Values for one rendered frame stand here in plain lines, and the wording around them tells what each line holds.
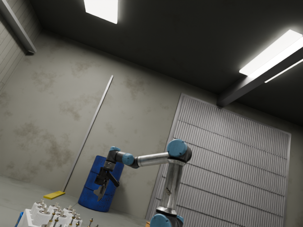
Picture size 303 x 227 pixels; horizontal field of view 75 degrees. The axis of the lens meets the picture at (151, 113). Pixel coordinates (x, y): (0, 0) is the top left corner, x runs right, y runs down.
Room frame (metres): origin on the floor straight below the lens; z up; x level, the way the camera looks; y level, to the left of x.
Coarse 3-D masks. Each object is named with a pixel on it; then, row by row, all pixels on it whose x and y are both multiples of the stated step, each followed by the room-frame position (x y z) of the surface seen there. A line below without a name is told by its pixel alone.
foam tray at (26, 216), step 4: (24, 212) 1.79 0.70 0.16; (28, 212) 1.75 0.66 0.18; (24, 216) 1.73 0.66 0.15; (28, 216) 1.66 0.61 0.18; (20, 220) 1.80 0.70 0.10; (24, 220) 1.66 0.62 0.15; (28, 220) 1.58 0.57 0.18; (32, 220) 1.62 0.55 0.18; (20, 224) 1.73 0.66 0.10; (24, 224) 1.61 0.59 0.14; (28, 224) 1.51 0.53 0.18
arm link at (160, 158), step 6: (138, 156) 1.46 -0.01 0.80; (144, 156) 1.42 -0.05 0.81; (150, 156) 1.39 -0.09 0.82; (156, 156) 1.36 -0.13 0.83; (162, 156) 1.34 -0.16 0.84; (138, 162) 1.43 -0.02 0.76; (144, 162) 1.41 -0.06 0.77; (150, 162) 1.39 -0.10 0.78; (156, 162) 1.37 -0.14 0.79; (162, 162) 1.36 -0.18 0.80; (168, 162) 1.34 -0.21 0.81
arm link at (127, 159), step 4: (120, 152) 1.38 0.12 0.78; (124, 152) 1.39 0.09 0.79; (116, 156) 1.38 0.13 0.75; (120, 156) 1.36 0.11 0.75; (124, 156) 1.35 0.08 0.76; (128, 156) 1.34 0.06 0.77; (132, 156) 1.36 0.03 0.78; (116, 160) 1.40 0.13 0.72; (120, 160) 1.37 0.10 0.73; (124, 160) 1.35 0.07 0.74; (128, 160) 1.34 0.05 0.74; (132, 160) 1.37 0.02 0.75; (128, 164) 1.36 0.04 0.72
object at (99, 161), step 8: (96, 160) 3.74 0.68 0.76; (104, 160) 3.65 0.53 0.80; (96, 168) 3.69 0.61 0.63; (120, 168) 3.79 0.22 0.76; (88, 176) 3.81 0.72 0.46; (88, 184) 3.72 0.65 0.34; (96, 184) 3.65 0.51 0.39; (112, 184) 3.74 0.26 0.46; (88, 192) 3.68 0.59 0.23; (112, 192) 3.80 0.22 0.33; (80, 200) 3.75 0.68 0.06; (88, 200) 3.65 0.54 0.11; (96, 200) 3.65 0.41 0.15; (104, 200) 3.70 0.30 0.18; (88, 208) 3.66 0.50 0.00; (96, 208) 3.66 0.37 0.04; (104, 208) 3.74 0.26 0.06
